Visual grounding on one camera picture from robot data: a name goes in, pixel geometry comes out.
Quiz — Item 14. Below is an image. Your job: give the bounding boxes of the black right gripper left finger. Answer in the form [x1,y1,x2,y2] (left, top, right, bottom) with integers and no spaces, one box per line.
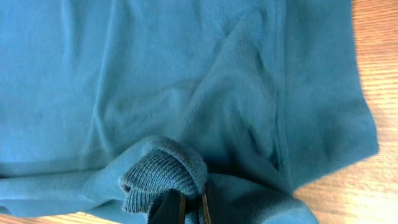
[148,190,186,224]

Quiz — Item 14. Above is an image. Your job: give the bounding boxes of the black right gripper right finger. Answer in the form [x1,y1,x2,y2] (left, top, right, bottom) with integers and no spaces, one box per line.
[201,186,223,224]

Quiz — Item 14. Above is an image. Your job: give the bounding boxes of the teal blue polo shirt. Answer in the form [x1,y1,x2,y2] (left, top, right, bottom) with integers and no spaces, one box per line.
[1,0,379,223]

